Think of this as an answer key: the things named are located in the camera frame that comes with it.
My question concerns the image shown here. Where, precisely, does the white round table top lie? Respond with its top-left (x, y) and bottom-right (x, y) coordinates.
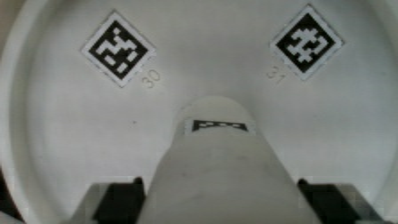
top-left (0, 0), bottom-right (398, 224)

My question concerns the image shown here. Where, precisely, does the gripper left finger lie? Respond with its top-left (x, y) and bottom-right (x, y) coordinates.
top-left (62, 177), bottom-right (146, 224)

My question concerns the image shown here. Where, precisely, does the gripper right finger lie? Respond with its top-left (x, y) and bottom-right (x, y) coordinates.
top-left (297, 179), bottom-right (380, 224)

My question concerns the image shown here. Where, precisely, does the white cylindrical table leg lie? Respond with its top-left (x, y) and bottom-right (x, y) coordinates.
top-left (137, 96), bottom-right (322, 224)

